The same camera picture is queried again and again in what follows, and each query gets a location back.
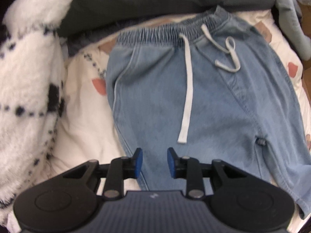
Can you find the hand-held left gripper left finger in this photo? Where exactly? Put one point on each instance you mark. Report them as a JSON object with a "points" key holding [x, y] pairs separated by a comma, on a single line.
{"points": [[139, 162]]}

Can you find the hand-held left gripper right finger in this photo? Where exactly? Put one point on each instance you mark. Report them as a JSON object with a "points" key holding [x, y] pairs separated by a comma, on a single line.
{"points": [[170, 162]]}

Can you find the light blue denim pants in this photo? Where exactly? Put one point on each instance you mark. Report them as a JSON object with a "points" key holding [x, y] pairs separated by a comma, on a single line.
{"points": [[218, 114]]}

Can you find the cream bear printed bedsheet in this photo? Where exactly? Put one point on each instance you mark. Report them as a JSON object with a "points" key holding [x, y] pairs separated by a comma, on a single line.
{"points": [[85, 126]]}

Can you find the dark blue fuzzy cloth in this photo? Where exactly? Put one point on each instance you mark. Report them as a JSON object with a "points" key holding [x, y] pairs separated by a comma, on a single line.
{"points": [[87, 38]]}

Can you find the white fluffy spotted blanket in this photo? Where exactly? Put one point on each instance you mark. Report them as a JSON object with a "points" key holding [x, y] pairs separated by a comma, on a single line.
{"points": [[26, 77]]}

